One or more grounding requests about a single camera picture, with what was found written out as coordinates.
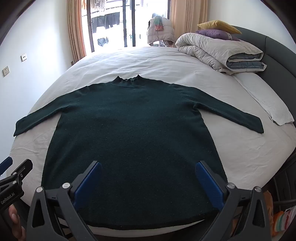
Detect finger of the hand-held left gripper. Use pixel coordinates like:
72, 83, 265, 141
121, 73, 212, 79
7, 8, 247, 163
0, 159, 33, 189
0, 156, 13, 176

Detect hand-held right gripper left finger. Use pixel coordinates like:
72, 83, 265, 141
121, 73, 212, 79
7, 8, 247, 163
26, 161, 102, 241

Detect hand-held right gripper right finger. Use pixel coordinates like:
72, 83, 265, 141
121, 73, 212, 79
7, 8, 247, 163
195, 160, 272, 241

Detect dark green sweater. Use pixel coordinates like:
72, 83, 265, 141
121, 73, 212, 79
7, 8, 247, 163
13, 75, 264, 231

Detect dark hanging clothes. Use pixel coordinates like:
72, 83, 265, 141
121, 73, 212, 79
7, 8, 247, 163
91, 13, 121, 33

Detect pale hanging clothes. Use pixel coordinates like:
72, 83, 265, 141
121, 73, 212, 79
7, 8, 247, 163
94, 0, 126, 11

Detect person's left hand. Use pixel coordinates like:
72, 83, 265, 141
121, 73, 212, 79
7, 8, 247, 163
8, 205, 26, 241

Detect orange cloth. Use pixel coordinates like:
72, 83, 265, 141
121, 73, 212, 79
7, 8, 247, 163
264, 190, 275, 237

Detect striped colourful bag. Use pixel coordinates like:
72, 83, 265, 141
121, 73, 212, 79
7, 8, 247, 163
273, 207, 296, 235

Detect white bed sheet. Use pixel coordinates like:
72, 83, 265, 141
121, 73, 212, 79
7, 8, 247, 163
10, 46, 296, 234

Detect folded white duvet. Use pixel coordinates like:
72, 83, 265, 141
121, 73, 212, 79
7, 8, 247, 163
175, 32, 267, 75

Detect grey padded headboard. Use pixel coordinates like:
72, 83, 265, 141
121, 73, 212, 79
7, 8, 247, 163
228, 25, 296, 149

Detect beige curtain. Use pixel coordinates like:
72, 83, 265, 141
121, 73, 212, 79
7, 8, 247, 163
170, 0, 208, 40
67, 0, 87, 63

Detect purple pillow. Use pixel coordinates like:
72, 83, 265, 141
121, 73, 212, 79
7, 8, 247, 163
195, 29, 241, 42

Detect white hanging duvet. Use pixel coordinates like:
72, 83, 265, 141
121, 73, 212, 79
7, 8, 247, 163
146, 13, 175, 46

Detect yellow pillow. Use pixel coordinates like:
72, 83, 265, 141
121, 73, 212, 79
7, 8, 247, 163
197, 20, 242, 35

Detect glass sliding door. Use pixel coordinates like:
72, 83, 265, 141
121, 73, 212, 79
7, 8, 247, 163
81, 0, 171, 52

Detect colourful hanging cloth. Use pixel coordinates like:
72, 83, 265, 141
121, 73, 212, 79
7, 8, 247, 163
154, 16, 164, 32

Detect dark bed frame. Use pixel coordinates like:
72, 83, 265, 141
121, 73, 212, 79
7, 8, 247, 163
272, 153, 296, 209

